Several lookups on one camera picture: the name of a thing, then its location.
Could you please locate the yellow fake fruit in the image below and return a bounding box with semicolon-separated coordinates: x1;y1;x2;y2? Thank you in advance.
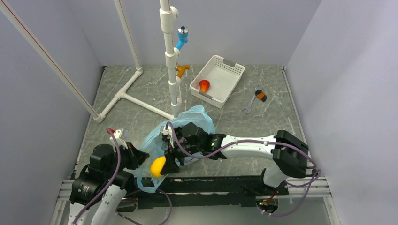
150;156;166;178

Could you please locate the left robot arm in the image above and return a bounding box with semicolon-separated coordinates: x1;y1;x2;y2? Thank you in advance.
68;142;150;225

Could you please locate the orange black small tool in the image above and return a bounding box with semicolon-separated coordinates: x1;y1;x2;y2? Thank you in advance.
255;90;268;102

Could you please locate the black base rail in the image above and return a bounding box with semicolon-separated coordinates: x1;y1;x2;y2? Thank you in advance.
121;175;289;212

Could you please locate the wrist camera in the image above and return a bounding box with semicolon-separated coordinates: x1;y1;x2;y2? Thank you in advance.
160;126;174;148
106;128;129;149

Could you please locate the blue pipe fitting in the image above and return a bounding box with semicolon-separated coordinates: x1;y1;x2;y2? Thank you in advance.
176;26;189;51

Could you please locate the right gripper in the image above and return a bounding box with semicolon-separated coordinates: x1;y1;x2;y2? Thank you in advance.
161;137;204;174

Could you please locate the white PVC pipe frame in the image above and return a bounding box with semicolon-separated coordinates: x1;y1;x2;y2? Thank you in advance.
0;0;173;123

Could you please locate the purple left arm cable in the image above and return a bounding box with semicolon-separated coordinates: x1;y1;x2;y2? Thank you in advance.
71;127;122;225

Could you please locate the white plastic basket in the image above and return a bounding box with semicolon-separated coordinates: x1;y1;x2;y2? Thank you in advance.
190;55;245;108

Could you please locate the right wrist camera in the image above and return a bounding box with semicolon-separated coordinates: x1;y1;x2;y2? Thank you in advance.
160;126;174;148

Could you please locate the silver wrench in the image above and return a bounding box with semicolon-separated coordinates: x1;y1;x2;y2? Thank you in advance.
241;85;262;114

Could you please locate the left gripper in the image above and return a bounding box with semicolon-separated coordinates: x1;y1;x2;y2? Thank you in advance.
104;141;150;178

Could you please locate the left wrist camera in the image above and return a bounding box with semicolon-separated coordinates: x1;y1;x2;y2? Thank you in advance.
106;128;129;149

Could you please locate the red fake fruit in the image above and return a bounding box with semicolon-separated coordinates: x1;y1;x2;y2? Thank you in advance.
199;80;210;93

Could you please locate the orange pipe fitting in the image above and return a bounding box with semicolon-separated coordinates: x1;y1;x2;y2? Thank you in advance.
175;63;191;78

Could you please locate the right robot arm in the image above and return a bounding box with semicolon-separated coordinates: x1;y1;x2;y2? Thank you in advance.
150;122;310;195

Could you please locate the light blue plastic bag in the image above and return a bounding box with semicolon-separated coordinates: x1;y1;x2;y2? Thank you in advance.
133;105;216;194

